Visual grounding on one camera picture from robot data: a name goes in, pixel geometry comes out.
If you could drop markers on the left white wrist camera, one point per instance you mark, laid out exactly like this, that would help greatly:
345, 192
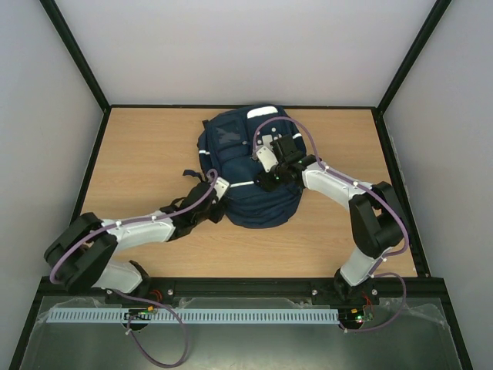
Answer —
221, 186

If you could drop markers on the light blue slotted cable duct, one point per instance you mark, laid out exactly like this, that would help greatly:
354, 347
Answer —
194, 316

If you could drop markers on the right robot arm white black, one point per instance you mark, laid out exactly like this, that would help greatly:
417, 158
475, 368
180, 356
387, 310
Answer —
376, 219

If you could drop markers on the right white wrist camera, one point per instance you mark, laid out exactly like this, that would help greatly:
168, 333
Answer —
266, 157

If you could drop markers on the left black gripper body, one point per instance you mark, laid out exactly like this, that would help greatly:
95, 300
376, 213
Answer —
219, 214

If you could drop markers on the navy blue student backpack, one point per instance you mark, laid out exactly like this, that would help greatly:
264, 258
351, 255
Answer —
226, 145

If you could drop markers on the black enclosure frame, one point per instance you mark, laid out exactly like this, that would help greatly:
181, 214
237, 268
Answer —
422, 286

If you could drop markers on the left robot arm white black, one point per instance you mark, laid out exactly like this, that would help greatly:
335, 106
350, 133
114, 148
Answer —
81, 258

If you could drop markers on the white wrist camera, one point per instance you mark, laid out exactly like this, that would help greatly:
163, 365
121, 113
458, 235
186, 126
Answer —
266, 157
221, 186

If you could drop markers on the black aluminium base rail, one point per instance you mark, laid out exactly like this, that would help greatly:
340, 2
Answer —
169, 290

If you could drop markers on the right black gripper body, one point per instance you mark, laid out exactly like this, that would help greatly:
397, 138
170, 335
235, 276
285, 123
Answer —
266, 179

